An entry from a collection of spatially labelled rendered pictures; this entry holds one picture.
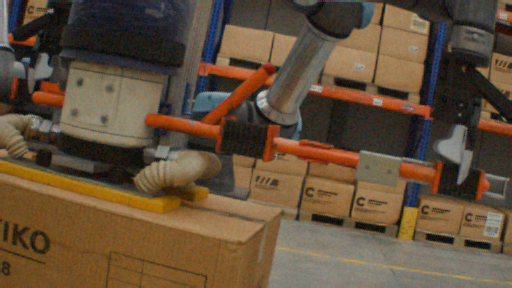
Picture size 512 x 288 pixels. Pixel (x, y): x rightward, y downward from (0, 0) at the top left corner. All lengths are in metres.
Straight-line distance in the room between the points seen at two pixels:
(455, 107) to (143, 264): 0.54
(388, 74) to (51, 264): 7.51
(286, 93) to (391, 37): 6.79
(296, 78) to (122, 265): 0.79
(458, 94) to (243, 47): 7.34
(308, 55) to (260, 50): 6.76
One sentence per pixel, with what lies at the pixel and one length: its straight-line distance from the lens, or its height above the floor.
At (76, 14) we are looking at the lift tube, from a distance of 1.19.
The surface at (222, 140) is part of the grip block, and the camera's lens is 1.12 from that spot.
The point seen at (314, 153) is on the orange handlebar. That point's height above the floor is 1.20.
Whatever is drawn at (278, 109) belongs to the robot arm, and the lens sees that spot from 1.72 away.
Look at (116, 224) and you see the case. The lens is 1.02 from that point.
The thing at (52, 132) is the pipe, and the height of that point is 1.14.
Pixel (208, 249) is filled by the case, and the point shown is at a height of 1.05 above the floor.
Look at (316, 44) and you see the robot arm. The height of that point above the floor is 1.41.
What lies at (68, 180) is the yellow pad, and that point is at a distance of 1.11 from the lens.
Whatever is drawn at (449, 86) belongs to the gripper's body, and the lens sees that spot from 1.14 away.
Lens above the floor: 1.26
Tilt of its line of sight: 3 degrees down
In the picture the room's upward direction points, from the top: 11 degrees clockwise
